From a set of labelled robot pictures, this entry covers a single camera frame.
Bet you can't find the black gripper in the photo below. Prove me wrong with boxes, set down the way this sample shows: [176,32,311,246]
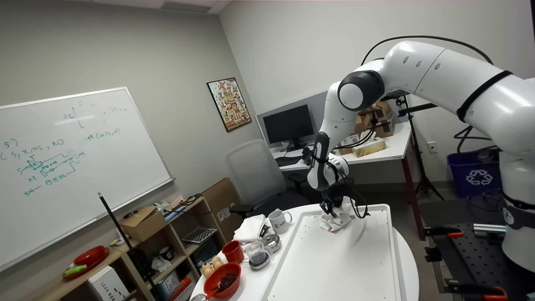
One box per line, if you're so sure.
[320,179,356,221]

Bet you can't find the white towel with red stripes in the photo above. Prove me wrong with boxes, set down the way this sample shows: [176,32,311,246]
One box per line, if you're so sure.
[321,197,358,234]

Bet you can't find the white plastic tray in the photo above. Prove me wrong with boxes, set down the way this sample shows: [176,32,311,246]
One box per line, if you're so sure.
[259,202,408,301]

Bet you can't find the white mug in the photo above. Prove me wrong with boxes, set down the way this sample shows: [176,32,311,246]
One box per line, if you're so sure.
[268,207,294,236]

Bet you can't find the black keyboard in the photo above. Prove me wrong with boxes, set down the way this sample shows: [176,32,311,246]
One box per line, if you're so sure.
[274,154,306,167]

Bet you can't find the tan wooden block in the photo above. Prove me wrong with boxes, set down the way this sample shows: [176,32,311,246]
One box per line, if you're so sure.
[351,139,388,159]

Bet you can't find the stack of folded white towels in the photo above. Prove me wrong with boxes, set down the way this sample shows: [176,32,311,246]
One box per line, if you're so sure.
[233,212,269,242]

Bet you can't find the small metal bowl dark contents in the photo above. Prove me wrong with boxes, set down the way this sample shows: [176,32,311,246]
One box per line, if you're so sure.
[248,249,273,272]

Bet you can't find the clear plastic container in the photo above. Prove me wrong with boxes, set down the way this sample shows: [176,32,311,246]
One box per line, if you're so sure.
[241,237,266,257]

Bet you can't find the white office chair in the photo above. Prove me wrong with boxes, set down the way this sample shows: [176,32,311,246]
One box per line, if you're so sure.
[226,137,289,210]

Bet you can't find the white desk with red leg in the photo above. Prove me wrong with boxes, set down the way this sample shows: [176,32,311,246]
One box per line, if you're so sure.
[274,124,427,242]

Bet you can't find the black computer monitor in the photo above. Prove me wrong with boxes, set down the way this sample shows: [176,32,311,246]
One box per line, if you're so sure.
[261,103,316,147]

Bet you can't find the cardboard box structure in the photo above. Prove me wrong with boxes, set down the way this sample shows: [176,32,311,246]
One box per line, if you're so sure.
[356,98,398,140]

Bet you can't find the red cup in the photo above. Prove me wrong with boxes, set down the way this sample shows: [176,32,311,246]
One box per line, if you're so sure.
[221,239,246,266]

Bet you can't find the red bowl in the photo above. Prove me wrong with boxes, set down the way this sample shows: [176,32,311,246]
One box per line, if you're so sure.
[203,262,244,301]

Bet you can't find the blue recycling bin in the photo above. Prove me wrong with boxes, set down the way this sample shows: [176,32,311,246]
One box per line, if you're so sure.
[447,149,502,199]

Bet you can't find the framed colourful poster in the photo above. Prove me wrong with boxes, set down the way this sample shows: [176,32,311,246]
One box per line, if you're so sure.
[206,75,254,134]

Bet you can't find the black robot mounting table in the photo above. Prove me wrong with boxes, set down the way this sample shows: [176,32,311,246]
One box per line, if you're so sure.
[420,221,535,301]

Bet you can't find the red storage box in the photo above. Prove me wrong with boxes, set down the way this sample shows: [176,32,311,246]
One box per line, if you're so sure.
[169,274,196,301]

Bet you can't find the wooden shelf unit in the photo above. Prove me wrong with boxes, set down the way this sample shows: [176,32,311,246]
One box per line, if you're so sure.
[32,195,228,301]

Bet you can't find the thin black pole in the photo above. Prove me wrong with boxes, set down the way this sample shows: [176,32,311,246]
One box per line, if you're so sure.
[97,190,154,282]

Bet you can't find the white printed box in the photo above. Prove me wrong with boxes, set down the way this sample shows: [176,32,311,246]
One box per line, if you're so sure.
[87,266,132,301]

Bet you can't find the red plastic dish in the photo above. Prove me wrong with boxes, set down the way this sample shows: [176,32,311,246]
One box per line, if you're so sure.
[72,244,112,269]

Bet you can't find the whiteboard with green writing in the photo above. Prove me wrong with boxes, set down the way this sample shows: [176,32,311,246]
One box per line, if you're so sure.
[0,85,176,274]

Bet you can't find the green toy vegetable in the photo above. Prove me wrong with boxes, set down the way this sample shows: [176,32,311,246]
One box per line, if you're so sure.
[62,264,91,281]

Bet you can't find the orange handled clamp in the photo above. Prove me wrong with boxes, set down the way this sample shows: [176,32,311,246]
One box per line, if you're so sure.
[423,224,467,241]
[443,277,510,301]

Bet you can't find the black camera stand with boom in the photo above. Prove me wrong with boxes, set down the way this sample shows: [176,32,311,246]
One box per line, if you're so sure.
[396,93,448,197]

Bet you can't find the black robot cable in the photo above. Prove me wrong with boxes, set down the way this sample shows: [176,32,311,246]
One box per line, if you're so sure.
[350,35,515,222]

